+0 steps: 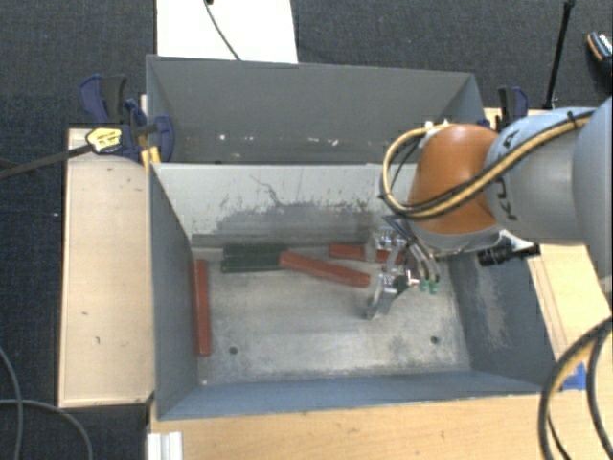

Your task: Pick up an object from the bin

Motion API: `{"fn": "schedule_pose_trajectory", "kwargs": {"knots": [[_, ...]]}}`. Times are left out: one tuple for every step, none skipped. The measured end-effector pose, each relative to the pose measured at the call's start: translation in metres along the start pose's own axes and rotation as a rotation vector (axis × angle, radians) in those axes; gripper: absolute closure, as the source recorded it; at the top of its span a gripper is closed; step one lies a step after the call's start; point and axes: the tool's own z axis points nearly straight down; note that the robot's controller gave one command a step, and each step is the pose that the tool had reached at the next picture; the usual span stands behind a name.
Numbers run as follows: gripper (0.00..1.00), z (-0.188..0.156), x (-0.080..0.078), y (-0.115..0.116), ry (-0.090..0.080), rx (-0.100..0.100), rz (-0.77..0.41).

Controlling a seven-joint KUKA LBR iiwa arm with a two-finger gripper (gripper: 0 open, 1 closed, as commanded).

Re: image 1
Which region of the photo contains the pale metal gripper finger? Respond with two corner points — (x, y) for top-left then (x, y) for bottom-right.
(363, 274), (399, 321)
(365, 227), (394, 263)

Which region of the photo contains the red-brown flat block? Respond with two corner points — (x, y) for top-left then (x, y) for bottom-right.
(192, 257), (214, 358)
(278, 250), (373, 289)
(328, 242), (404, 265)

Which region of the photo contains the grey metal bin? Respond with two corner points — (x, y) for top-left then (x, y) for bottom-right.
(145, 54), (559, 423)

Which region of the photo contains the dark green flat block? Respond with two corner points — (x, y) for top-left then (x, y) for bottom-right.
(221, 242), (289, 258)
(219, 255), (284, 274)

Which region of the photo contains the pale wood flat board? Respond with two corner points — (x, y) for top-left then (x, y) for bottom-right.
(57, 126), (157, 409)

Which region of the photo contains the black cylinder on white bracket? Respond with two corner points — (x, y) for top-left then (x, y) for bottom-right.
(477, 236), (541, 268)

